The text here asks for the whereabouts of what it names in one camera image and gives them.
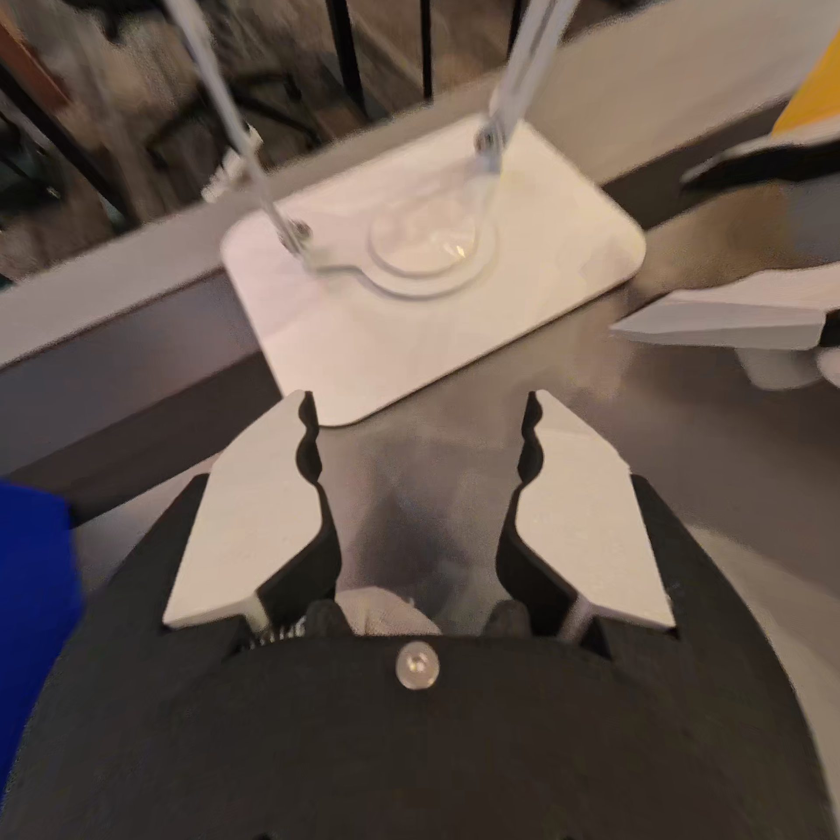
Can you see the wooden book stand white base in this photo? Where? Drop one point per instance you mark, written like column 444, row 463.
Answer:
column 426, row 328

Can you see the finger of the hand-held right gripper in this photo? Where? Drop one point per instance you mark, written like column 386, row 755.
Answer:
column 774, row 161
column 741, row 315

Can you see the blue plastic bin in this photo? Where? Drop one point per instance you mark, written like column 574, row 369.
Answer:
column 33, row 590

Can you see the person's right hand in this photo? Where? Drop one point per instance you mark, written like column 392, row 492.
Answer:
column 787, row 371

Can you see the yellow plastic bin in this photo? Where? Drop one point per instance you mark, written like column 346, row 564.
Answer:
column 817, row 92

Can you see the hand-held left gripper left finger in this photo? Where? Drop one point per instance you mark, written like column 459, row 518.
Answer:
column 256, row 518

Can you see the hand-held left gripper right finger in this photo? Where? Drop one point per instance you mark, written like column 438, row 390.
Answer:
column 584, row 525

